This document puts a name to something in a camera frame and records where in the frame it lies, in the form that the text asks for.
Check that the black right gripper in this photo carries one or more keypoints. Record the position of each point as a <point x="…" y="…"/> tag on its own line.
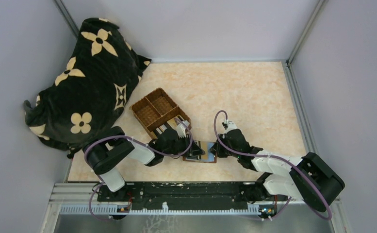
<point x="217" y="147"/>

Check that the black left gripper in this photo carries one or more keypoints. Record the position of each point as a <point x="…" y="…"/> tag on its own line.
<point x="195" y="151"/>

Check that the brown leather card holder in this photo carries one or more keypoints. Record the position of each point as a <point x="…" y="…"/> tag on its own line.
<point x="191" y="155"/>

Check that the brown woven divided basket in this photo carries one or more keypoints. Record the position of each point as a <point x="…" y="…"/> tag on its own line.
<point x="155" y="109"/>

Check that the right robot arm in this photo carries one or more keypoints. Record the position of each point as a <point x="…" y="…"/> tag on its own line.
<point x="306" y="178"/>

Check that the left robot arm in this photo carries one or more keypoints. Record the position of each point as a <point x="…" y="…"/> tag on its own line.
<point x="103" y="154"/>

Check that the gold card in holder sleeve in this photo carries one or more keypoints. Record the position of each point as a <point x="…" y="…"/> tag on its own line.
<point x="203" y="153"/>

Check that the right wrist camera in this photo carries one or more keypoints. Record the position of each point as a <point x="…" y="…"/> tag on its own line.
<point x="229" y="125"/>

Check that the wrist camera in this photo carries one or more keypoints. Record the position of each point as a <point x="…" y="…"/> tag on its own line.
<point x="181" y="128"/>
<point x="229" y="125"/>

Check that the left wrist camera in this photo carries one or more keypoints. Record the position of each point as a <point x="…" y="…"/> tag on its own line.
<point x="181" y="128"/>

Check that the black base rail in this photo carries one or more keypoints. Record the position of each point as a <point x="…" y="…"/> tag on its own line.
<point x="159" y="198"/>

